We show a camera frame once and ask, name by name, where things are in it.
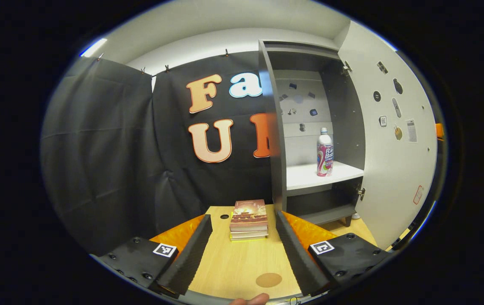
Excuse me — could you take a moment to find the beige cabinet door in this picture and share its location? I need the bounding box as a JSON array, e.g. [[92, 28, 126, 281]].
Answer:
[[337, 20, 444, 250]]

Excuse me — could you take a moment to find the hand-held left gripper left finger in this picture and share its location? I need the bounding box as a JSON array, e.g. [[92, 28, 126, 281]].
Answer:
[[96, 214, 214, 297]]

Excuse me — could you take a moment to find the black backdrop cloth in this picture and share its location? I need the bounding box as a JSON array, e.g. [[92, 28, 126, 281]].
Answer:
[[41, 50, 285, 257]]

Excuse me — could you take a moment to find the white cabinet shelf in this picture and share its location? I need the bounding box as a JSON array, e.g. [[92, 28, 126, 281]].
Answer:
[[287, 161, 364, 191]]

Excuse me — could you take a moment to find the brown cover book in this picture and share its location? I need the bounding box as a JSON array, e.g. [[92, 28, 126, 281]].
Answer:
[[230, 200, 269, 233]]

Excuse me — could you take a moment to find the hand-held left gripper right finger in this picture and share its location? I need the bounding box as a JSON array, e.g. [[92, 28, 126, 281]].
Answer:
[[275, 211, 393, 297]]

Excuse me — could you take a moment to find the silver drink bottle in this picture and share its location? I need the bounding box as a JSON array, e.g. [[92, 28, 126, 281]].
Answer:
[[317, 127, 334, 177]]

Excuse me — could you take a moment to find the beige edged book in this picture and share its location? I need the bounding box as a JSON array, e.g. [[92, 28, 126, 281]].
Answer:
[[230, 230, 269, 238]]

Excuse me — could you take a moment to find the round brown coaster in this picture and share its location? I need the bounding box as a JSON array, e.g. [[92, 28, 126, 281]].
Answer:
[[256, 273, 283, 288]]

